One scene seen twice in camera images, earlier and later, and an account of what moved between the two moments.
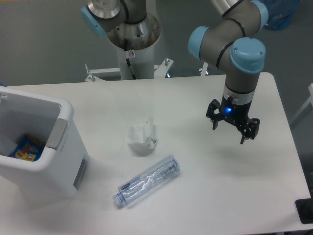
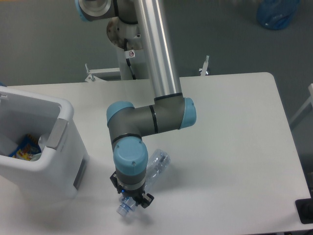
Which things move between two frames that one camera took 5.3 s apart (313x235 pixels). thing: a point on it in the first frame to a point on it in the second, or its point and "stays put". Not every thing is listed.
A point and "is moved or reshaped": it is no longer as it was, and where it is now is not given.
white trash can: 41,142 stays put
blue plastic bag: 281,13 stays put
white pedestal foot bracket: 160,71 stays put
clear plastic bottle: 135,189 is moved or reshaped
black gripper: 237,113 to 141,199
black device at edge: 304,209 stays put
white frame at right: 310,101 stays put
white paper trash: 141,138 is moved or reshaped
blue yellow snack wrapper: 29,149 stays put
